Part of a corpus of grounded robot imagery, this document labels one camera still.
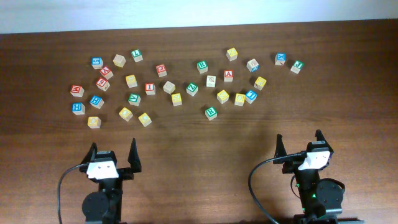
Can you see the red M block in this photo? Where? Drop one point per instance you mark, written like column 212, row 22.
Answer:
column 77, row 90

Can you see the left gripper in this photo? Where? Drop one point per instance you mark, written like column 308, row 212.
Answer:
column 126, row 174

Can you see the blue L block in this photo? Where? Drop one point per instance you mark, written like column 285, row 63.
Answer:
column 250, row 96

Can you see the red I block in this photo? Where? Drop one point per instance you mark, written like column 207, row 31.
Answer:
column 150, row 88

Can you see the blue H block left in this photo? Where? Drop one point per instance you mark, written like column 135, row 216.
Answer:
column 78, row 108

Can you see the blue block top left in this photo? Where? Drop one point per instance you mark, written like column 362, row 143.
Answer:
column 97, row 63

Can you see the green L block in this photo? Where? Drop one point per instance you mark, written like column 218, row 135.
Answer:
column 137, row 56

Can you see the blue H block tilted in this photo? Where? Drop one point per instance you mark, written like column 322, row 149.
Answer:
column 96, row 102

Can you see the yellow S block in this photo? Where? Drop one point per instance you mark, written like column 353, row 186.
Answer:
column 176, row 99

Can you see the yellow O block far left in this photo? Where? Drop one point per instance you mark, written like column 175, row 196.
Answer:
column 94, row 122

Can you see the yellow block upper left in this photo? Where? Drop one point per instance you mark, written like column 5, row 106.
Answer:
column 131, row 81

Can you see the yellow o block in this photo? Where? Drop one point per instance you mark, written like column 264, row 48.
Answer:
column 125, row 114
column 94, row 122

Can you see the yellow C block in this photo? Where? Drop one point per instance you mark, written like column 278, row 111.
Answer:
column 145, row 119

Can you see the green V block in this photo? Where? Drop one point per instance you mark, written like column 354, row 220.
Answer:
column 134, row 99

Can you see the plain wood picture block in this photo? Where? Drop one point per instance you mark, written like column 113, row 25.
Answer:
column 210, row 81

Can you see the red Q block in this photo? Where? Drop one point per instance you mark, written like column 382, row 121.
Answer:
column 161, row 70

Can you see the wood block blue side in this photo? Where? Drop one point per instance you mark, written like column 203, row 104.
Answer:
column 252, row 65

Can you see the green J block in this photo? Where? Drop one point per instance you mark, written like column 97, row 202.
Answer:
column 297, row 66

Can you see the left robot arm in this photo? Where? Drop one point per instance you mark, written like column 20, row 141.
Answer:
column 104, row 205

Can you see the red a block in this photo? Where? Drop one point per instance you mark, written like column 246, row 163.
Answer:
column 106, row 72
column 228, row 75

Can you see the yellow block centre right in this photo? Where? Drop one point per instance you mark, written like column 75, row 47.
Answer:
column 222, row 96

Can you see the green r block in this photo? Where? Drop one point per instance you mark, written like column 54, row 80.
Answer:
column 211, row 113
column 202, row 67

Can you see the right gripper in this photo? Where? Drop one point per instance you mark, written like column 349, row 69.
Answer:
column 291, row 165

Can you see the yellow block lower right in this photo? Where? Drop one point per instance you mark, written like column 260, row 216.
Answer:
column 239, row 99

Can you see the yellow block top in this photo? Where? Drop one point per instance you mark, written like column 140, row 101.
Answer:
column 232, row 54

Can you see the plain wood block centre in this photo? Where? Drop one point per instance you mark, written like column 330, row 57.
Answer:
column 169, row 87

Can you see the blue X block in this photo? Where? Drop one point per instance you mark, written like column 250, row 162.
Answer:
column 280, row 58

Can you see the plain wood yellow-side block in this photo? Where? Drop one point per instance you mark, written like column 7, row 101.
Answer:
column 119, row 60

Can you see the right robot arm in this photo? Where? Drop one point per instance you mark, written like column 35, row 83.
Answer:
column 320, row 198

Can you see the green Z block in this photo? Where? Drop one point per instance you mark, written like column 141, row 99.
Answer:
column 192, row 89

